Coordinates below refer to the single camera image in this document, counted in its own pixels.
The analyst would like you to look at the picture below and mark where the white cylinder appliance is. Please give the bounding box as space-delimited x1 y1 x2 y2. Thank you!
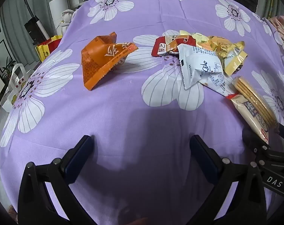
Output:
48 0 69 34

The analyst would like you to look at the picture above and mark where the black upright vacuum cleaner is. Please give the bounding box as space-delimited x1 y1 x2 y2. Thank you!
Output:
12 0 50 46

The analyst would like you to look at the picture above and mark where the red snack packet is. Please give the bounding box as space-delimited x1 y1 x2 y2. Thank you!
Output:
151 35 197 57

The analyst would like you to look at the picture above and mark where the white printed tote bag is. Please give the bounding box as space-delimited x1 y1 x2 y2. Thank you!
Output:
1 63 30 113

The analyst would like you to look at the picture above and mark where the yellow red paper bag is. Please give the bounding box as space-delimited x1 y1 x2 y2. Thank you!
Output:
35 35 63 62

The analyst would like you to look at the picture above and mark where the white snack packet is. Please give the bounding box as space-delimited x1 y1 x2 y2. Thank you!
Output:
178 43 225 90
198 70 236 97

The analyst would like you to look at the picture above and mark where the potted plant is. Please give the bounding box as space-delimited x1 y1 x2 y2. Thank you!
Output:
1 56 16 85

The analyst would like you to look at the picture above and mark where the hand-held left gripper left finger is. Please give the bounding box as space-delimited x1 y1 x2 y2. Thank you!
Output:
17 135 102 225

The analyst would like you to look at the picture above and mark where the pale yellow snack packet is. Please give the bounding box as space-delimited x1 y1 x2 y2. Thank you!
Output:
179 30 211 50

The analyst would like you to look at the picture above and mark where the gold cream snack packet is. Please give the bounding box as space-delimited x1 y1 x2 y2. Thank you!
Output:
223 50 248 77

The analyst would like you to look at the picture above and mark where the pink cloth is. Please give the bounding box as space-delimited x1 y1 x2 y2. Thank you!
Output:
268 14 284 57

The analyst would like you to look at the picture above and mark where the grey curtain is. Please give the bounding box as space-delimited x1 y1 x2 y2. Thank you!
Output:
0 0 56 52

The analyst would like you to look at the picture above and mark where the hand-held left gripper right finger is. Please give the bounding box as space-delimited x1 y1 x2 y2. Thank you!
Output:
189 135 266 225

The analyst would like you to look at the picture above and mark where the beige cracker packet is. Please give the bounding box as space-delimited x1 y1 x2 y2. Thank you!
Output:
225 76 280 144

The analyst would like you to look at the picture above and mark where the purple floral blanket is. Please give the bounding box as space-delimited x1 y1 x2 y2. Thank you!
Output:
0 0 284 225

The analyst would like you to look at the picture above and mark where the white stuffed bag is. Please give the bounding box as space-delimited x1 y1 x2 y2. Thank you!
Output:
60 9 77 34

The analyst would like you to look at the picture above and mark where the striped curtain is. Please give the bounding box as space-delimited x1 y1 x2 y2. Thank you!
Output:
261 0 284 19

